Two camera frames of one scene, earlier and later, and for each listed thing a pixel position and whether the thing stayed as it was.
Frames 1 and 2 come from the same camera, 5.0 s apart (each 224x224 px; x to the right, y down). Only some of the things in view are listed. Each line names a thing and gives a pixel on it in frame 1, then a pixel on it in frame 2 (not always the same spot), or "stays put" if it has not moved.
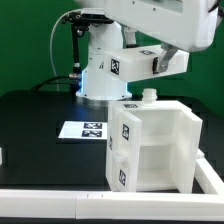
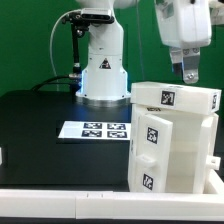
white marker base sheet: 84,129 stays put
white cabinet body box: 157,156 -> 185,146
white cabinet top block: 138,63 -> 176,97
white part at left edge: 1,158 stays put
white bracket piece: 127,134 -> 154,143
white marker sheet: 190,127 -> 206,160
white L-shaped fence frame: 205,203 stays put
